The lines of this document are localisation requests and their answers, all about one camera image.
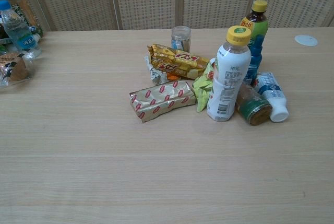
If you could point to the clear water bottle blue cap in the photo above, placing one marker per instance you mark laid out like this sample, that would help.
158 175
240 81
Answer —
19 32

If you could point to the silver snack pack red labels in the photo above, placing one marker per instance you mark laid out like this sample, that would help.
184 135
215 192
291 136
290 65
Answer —
161 99

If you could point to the green tea bottle white cap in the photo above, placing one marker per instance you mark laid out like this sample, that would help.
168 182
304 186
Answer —
22 4

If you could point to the round silver table grommet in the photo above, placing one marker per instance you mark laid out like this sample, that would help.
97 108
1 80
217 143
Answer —
306 40

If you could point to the small orange packet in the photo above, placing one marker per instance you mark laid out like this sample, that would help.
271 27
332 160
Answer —
172 77

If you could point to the crumpled silver foil wrapper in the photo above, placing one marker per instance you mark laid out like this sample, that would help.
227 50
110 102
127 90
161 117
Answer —
154 72

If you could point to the yellow-green snack bag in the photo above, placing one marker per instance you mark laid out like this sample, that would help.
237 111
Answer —
204 88

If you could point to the gold snack pack red print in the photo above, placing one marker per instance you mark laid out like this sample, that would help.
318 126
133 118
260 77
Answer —
177 60

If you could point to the green tea bottle yellow cap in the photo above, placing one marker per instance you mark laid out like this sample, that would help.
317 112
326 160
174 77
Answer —
259 23

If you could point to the bread in clear wrapper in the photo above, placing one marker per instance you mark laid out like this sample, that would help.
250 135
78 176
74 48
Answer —
14 67

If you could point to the blue plastic bottle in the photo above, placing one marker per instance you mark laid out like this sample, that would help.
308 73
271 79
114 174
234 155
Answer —
254 62

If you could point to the clear plastic jar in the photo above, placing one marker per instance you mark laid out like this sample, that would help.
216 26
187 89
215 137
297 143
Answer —
181 38

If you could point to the white bottle yellow cap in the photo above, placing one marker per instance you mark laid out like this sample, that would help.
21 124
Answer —
227 83

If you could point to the green labelled biscuit roll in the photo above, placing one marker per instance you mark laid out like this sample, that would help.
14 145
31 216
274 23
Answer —
254 105

